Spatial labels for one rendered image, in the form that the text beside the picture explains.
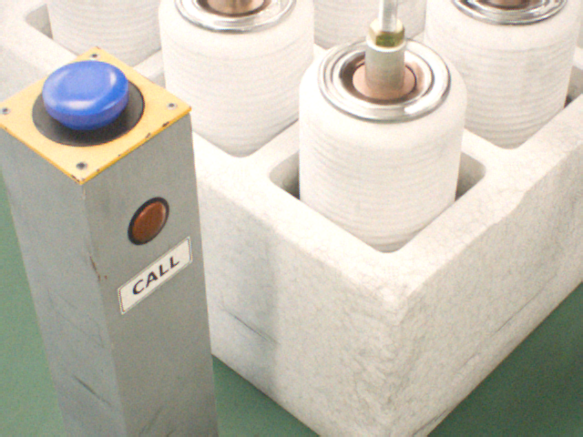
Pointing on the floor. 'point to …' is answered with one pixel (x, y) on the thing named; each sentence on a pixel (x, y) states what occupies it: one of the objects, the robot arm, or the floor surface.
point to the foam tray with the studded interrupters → (366, 264)
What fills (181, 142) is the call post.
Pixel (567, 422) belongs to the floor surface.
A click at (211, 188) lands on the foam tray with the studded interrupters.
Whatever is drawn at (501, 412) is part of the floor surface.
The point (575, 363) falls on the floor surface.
